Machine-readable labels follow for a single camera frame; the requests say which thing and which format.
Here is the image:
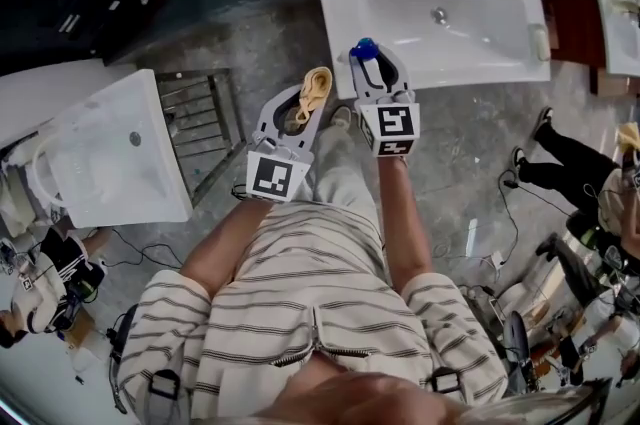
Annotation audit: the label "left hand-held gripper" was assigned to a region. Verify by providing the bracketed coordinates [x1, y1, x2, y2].
[244, 82, 333, 205]

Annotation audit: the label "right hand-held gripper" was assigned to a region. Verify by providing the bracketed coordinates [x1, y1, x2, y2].
[347, 46, 422, 160]

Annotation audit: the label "small blue-capped spray bottle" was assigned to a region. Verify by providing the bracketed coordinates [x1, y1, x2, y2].
[344, 37, 381, 69]

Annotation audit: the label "yellow cloth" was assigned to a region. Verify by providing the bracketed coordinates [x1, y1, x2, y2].
[290, 66, 334, 125]

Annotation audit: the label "person's right forearm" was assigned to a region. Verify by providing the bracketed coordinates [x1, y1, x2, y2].
[376, 154, 435, 293]

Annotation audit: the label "person's left forearm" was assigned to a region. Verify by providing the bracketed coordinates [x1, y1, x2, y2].
[178, 199, 275, 300]

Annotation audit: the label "person's right shoe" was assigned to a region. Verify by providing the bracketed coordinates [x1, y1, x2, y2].
[326, 104, 355, 133]

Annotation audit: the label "person's beige trousers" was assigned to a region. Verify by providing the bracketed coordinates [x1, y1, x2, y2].
[298, 124, 387, 227]

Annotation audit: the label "white rectangular wash basin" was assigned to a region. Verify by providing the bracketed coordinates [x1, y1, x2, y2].
[310, 0, 553, 101]

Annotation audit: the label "white square deep sink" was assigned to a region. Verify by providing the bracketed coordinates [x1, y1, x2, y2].
[45, 68, 195, 230]

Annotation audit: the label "person's striped cream shirt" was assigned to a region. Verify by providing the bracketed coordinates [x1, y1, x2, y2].
[116, 199, 510, 425]

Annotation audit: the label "brown wooden vanity cabinet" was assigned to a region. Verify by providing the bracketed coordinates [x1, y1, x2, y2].
[539, 0, 640, 100]

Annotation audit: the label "white vanity top basin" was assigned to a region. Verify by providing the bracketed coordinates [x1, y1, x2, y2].
[594, 0, 640, 79]

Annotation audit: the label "grey metal sink frame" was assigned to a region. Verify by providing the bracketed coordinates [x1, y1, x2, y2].
[153, 67, 247, 210]

